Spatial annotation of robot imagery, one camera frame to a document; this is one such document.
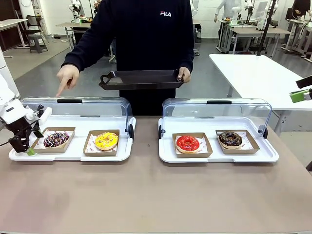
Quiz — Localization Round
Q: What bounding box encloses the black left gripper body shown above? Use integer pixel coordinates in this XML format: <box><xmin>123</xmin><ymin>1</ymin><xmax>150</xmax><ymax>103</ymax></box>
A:
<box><xmin>3</xmin><ymin>115</ymin><xmax>41</xmax><ymax>140</ymax></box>

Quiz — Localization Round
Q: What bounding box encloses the chocolate donut with coloured sprinkles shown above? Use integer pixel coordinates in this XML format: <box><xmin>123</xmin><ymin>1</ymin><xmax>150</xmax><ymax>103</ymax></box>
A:
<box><xmin>43</xmin><ymin>131</ymin><xmax>70</xmax><ymax>149</ymax></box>

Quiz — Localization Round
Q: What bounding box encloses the cardboard box of sprinkle chocolate donut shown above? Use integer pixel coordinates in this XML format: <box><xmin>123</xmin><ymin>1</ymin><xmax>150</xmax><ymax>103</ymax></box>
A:
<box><xmin>30</xmin><ymin>126</ymin><xmax>77</xmax><ymax>155</ymax></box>

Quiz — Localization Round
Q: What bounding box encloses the cardboard box of yellow donut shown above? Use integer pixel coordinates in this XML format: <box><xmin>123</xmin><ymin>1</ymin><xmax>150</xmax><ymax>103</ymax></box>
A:
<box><xmin>82</xmin><ymin>129</ymin><xmax>121</xmax><ymax>157</ymax></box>

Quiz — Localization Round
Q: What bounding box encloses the yellow glazed sprinkle donut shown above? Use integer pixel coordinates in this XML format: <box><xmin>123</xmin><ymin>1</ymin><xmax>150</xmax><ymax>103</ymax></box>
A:
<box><xmin>94</xmin><ymin>132</ymin><xmax>119</xmax><ymax>151</ymax></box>

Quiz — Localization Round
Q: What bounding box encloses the black serving tray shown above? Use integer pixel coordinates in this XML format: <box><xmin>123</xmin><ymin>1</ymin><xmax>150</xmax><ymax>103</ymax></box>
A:
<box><xmin>98</xmin><ymin>69</ymin><xmax>185</xmax><ymax>92</ymax></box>

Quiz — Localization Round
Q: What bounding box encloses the person left forearm navy sleeve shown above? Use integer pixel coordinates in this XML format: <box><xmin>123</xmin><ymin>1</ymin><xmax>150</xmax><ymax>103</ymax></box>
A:
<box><xmin>179</xmin><ymin>36</ymin><xmax>195</xmax><ymax>71</ymax></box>

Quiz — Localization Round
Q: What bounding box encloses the person right forearm navy sleeve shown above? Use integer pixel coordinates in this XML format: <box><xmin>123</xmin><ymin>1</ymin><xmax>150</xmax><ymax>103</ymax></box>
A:
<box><xmin>60</xmin><ymin>31</ymin><xmax>99</xmax><ymax>73</ymax></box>

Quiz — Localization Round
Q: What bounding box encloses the cardboard box of dark donut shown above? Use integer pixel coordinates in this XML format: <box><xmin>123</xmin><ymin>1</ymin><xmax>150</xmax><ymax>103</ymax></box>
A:
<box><xmin>215</xmin><ymin>129</ymin><xmax>261</xmax><ymax>156</ymax></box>

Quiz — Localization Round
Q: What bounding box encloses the background person in black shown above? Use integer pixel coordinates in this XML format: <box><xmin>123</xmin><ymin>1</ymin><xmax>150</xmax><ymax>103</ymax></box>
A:
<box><xmin>291</xmin><ymin>0</ymin><xmax>312</xmax><ymax>16</ymax></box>

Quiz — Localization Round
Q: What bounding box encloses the dark chocolate glazed donut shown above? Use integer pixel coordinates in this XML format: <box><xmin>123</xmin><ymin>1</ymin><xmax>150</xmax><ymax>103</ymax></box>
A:
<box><xmin>218</xmin><ymin>131</ymin><xmax>243</xmax><ymax>150</ymax></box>

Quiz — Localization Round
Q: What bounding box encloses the background person in white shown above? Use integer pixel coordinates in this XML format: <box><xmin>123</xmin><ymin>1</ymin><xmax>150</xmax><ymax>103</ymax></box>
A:
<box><xmin>214</xmin><ymin>0</ymin><xmax>242</xmax><ymax>24</ymax></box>

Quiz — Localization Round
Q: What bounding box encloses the printed liner under red donut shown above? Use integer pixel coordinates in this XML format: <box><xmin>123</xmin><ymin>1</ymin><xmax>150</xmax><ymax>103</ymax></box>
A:
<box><xmin>175</xmin><ymin>135</ymin><xmax>211</xmax><ymax>156</ymax></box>

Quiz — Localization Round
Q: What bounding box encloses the cardboard box of red donut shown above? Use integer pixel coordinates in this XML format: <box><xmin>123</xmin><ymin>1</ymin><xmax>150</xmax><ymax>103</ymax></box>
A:
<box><xmin>172</xmin><ymin>132</ymin><xmax>214</xmax><ymax>159</ymax></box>

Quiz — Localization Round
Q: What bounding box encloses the red glazed donut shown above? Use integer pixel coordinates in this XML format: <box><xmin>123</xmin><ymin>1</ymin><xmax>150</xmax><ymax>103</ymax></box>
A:
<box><xmin>175</xmin><ymin>135</ymin><xmax>201</xmax><ymax>155</ymax></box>

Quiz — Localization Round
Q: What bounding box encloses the person torso navy sweatshirt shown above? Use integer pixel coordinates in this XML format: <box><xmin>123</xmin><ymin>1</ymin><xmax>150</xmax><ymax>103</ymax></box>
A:
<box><xmin>91</xmin><ymin>0</ymin><xmax>195</xmax><ymax>117</ymax></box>

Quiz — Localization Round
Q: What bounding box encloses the person right hand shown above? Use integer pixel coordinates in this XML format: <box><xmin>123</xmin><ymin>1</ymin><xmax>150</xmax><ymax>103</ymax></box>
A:
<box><xmin>56</xmin><ymin>64</ymin><xmax>80</xmax><ymax>98</ymax></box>

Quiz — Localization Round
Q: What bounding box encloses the person left hand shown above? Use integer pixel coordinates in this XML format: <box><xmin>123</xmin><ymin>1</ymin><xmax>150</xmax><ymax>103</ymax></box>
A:
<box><xmin>177</xmin><ymin>67</ymin><xmax>192</xmax><ymax>84</ymax></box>

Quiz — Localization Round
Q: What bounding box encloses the white display tray base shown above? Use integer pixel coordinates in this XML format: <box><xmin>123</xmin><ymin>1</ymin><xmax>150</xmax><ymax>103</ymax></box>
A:
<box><xmin>158</xmin><ymin>117</ymin><xmax>280</xmax><ymax>164</ymax></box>
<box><xmin>8</xmin><ymin>114</ymin><xmax>137</xmax><ymax>162</ymax></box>

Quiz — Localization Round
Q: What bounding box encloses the large white table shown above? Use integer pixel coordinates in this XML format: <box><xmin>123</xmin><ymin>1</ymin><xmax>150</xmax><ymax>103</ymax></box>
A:
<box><xmin>208</xmin><ymin>53</ymin><xmax>312</xmax><ymax>137</ymax></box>

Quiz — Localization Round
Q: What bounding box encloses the clear display lid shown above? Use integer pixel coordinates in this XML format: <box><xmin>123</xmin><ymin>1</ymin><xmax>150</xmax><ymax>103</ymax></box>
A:
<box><xmin>158</xmin><ymin>97</ymin><xmax>273</xmax><ymax>140</ymax></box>
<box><xmin>20</xmin><ymin>96</ymin><xmax>135</xmax><ymax>141</ymax></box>

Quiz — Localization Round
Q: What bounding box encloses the black stand pole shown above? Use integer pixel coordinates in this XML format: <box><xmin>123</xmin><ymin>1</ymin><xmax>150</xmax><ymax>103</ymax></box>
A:
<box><xmin>256</xmin><ymin>0</ymin><xmax>279</xmax><ymax>57</ymax></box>

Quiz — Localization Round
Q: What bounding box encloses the grey background table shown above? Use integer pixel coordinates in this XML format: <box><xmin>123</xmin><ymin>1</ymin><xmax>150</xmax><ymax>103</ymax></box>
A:
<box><xmin>228</xmin><ymin>26</ymin><xmax>292</xmax><ymax>59</ymax></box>

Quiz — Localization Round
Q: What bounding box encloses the black chair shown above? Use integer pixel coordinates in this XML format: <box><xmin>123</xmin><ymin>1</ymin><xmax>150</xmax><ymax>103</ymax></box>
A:
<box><xmin>25</xmin><ymin>15</ymin><xmax>50</xmax><ymax>54</ymax></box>

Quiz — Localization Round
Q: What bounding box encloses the white desk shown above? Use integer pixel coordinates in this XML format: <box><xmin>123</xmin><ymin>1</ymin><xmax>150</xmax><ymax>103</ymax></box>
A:
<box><xmin>0</xmin><ymin>19</ymin><xmax>29</xmax><ymax>59</ymax></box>

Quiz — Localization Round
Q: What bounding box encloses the wooden background table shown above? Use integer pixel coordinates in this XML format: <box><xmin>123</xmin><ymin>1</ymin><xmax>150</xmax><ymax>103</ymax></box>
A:
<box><xmin>56</xmin><ymin>22</ymin><xmax>93</xmax><ymax>52</ymax></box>

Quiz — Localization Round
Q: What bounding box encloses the dark brown cabinet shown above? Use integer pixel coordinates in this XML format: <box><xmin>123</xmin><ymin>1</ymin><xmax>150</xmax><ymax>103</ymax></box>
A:
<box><xmin>0</xmin><ymin>0</ymin><xmax>23</xmax><ymax>51</ymax></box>

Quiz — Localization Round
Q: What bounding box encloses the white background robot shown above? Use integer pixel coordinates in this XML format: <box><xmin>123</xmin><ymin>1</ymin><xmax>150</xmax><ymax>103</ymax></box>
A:
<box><xmin>69</xmin><ymin>0</ymin><xmax>83</xmax><ymax>24</ymax></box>

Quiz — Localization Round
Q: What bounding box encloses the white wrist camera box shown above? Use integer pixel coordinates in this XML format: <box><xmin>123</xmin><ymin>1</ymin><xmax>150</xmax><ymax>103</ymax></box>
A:
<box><xmin>36</xmin><ymin>104</ymin><xmax>53</xmax><ymax>123</ymax></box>

